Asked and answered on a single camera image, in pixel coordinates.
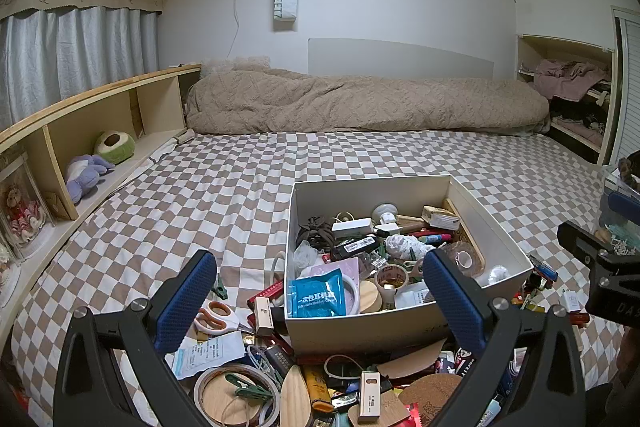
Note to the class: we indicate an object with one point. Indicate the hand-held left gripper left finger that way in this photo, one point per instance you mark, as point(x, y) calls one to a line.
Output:
point(185, 302)

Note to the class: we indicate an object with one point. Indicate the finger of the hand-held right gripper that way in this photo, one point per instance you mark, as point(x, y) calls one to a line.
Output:
point(582, 242)

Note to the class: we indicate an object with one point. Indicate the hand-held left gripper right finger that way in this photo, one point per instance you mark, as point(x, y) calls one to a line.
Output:
point(452, 302)

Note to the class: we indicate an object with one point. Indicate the blue transparent lighter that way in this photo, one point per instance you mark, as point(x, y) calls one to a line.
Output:
point(545, 269)

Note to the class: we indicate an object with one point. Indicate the white cardboard box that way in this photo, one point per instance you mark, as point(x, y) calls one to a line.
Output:
point(345, 332)

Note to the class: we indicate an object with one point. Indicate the clear plastic container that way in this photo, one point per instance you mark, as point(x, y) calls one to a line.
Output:
point(622, 227)

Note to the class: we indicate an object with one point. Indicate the clear tape roll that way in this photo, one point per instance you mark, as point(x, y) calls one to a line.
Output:
point(462, 257)

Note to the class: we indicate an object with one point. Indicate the white plug adapter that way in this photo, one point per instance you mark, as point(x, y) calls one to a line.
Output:
point(570, 299)

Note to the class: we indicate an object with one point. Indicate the white paper packet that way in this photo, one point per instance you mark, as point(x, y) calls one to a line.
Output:
point(200, 352)

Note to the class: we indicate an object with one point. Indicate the white crumpled ball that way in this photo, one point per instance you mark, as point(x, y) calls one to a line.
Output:
point(500, 274)

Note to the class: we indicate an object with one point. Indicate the brown tape roll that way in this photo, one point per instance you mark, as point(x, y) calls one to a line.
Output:
point(392, 279)

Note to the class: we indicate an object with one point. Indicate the crumpled white tissue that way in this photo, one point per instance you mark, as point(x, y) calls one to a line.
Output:
point(400, 246)

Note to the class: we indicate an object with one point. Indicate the brown white slim box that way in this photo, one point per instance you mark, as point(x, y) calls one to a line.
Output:
point(262, 314)

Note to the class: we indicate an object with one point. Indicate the round wooden lid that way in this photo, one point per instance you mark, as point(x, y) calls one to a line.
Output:
point(372, 294)

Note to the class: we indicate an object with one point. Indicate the red box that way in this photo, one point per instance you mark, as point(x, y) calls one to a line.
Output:
point(265, 293)

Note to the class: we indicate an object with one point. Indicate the small brown white box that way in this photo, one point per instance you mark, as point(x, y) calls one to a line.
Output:
point(440, 217)

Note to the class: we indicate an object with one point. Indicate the round cork coaster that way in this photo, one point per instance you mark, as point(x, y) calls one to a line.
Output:
point(432, 394)

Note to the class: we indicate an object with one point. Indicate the green clothespin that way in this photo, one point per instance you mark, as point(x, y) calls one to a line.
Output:
point(250, 389)

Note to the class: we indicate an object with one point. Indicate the black stick device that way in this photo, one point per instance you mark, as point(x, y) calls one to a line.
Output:
point(357, 244)

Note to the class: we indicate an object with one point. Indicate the large thin tape roll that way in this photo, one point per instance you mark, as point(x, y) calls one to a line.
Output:
point(235, 402)

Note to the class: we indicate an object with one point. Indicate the white round light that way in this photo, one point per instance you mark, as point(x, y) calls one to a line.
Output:
point(385, 209)

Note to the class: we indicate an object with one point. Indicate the checkered bed sheet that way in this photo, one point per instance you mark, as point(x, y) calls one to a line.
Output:
point(225, 187)

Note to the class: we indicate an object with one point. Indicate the white rectangular lighter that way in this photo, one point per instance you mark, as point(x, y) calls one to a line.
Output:
point(370, 394)

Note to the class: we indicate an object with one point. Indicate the white charger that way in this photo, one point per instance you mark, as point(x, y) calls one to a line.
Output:
point(352, 227)

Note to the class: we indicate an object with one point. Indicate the blue foil packet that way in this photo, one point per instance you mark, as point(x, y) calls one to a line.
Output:
point(317, 294)

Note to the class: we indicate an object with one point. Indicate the leaf shaped wooden piece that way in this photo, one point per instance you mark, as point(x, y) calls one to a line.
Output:
point(295, 394)

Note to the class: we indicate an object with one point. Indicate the purple plush toy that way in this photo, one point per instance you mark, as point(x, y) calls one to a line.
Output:
point(85, 177)

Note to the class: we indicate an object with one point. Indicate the pink clothes pile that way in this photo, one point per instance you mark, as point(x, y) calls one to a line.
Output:
point(567, 77)

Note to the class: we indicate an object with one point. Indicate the white window blind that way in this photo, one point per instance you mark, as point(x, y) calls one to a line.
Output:
point(629, 82)

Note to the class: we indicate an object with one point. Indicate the green avocado plush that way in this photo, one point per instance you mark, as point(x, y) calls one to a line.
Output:
point(116, 146)

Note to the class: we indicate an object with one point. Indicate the doll in clear box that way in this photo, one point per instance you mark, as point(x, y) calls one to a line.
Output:
point(20, 207)

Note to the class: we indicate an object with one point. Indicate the wooden closet niche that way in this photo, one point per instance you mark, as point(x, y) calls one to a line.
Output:
point(560, 47)

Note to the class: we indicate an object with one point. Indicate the wooden bedside shelf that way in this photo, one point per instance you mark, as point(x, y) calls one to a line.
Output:
point(100, 117)

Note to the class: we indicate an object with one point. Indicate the beige duvet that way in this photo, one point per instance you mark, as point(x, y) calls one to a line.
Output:
point(350, 102)

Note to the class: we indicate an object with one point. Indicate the fluffy beige pillow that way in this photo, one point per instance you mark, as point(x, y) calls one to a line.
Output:
point(235, 63)

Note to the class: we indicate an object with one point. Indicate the grey curtain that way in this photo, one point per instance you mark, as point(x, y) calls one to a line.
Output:
point(75, 52)

